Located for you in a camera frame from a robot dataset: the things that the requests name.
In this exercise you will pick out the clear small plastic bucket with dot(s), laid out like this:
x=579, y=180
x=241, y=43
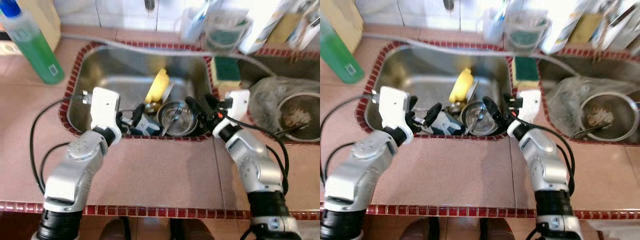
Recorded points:
x=525, y=32
x=225, y=32

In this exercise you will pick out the green and yellow sponge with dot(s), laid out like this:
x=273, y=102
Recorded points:
x=226, y=70
x=526, y=69

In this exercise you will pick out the chrome sink faucet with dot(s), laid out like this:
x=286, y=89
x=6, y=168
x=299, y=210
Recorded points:
x=306, y=25
x=617, y=25

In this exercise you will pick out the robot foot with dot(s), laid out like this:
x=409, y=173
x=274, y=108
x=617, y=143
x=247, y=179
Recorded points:
x=192, y=231
x=416, y=230
x=497, y=231
x=115, y=230

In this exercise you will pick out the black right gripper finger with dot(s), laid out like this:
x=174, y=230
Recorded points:
x=211, y=101
x=508, y=100
x=195, y=109
x=491, y=109

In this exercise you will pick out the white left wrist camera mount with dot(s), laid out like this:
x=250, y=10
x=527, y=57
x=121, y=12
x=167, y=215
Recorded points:
x=106, y=107
x=395, y=107

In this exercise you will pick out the steel mesh strainer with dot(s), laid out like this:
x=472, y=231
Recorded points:
x=300, y=117
x=600, y=117

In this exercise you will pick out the shallow steel bowl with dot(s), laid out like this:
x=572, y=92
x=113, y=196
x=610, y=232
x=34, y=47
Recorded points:
x=472, y=127
x=187, y=122

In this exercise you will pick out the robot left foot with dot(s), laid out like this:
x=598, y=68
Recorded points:
x=416, y=230
x=115, y=230

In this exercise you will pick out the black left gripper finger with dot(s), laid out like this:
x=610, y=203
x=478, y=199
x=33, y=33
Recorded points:
x=434, y=114
x=138, y=114
x=412, y=103

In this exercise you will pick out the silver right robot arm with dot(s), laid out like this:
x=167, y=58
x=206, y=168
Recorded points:
x=255, y=165
x=545, y=165

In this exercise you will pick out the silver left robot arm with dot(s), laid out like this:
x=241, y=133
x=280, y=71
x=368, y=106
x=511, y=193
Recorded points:
x=75, y=170
x=360, y=170

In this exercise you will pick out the yellow plastic bowl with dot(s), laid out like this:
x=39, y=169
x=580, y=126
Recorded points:
x=461, y=86
x=157, y=86

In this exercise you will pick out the steel sink basin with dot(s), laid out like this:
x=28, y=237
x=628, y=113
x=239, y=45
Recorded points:
x=420, y=67
x=260, y=65
x=565, y=62
x=115, y=67

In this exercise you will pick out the chrome wall tap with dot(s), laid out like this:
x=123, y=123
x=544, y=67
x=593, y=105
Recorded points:
x=448, y=4
x=149, y=4

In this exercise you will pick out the green dish soap bottle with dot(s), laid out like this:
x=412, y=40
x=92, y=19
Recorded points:
x=37, y=50
x=340, y=55

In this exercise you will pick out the white bottle yellow cap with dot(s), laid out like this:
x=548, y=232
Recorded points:
x=262, y=27
x=562, y=27

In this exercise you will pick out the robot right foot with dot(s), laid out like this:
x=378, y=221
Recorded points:
x=497, y=231
x=192, y=231

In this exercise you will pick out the tan sponge block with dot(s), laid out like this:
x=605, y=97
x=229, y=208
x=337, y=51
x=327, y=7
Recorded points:
x=586, y=29
x=283, y=29

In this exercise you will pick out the clear toothbrush cup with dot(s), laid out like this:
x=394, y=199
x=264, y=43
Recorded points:
x=492, y=25
x=192, y=25

